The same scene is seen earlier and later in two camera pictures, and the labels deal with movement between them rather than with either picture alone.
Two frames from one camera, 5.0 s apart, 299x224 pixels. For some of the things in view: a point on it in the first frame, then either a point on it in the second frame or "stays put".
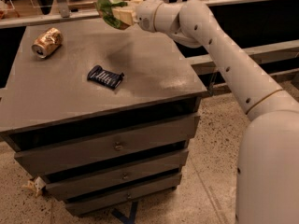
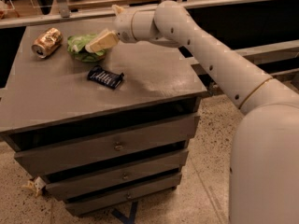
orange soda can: (49, 40) stays put
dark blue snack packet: (97, 74) stays put
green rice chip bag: (105, 7) -> (77, 44)
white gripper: (146, 16) -> (123, 27)
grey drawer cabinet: (106, 117) stays put
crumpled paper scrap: (35, 184) stays put
